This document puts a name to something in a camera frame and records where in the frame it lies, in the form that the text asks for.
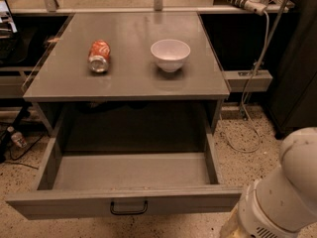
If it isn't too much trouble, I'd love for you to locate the grey top drawer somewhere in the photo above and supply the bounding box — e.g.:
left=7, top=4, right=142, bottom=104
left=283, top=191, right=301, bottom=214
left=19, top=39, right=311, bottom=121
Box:
left=5, top=102, right=244, bottom=220

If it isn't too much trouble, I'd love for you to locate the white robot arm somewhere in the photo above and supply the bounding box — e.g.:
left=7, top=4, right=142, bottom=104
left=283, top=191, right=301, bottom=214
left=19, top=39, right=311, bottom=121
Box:
left=220, top=127, right=317, bottom=238

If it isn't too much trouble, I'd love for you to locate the grey drawer cabinet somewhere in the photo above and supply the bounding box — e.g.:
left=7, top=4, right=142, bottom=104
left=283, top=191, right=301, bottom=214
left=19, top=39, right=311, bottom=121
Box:
left=24, top=12, right=230, bottom=106

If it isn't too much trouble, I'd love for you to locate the white ceramic bowl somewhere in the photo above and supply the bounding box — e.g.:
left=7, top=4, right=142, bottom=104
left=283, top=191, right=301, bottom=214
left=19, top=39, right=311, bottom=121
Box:
left=151, top=39, right=191, bottom=72

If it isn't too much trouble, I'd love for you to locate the orange soda can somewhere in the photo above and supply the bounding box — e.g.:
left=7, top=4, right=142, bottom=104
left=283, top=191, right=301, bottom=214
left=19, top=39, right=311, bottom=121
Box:
left=88, top=40, right=111, bottom=73

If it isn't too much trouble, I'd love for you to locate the white power strip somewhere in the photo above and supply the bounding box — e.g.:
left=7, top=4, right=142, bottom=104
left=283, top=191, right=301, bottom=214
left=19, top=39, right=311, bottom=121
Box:
left=215, top=0, right=268, bottom=16

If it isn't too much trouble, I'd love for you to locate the small plastic bottle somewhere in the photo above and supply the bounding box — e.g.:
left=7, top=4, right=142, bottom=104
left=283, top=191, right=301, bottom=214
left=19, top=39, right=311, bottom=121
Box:
left=7, top=126, right=27, bottom=148

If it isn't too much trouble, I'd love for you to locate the grey hanging cable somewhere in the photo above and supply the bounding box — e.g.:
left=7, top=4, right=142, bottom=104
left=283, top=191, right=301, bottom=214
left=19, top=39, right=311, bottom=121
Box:
left=220, top=9, right=271, bottom=154

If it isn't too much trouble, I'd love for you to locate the black top drawer handle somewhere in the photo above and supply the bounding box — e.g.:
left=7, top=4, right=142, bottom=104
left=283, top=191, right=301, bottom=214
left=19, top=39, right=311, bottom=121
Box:
left=109, top=200, right=148, bottom=216

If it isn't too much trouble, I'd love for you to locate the grey metal bracket beam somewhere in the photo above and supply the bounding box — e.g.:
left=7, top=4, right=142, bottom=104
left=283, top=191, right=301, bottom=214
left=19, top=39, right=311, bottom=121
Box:
left=224, top=70, right=272, bottom=92

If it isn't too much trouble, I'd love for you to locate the black floor cable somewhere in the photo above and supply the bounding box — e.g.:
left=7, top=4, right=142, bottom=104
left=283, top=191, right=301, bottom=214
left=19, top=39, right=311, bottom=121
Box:
left=3, top=134, right=44, bottom=171

